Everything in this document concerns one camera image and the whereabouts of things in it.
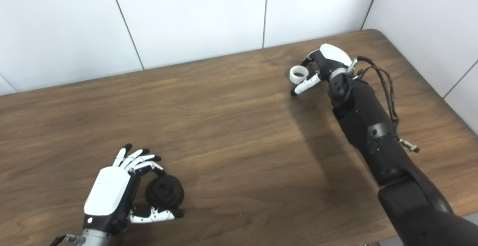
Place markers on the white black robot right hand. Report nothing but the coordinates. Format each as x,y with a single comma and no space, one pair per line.
334,55

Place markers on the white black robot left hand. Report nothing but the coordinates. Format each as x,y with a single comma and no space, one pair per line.
106,192

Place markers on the round black plastic part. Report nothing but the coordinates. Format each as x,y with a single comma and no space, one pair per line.
164,192

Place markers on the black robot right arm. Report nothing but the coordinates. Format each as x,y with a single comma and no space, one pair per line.
373,134

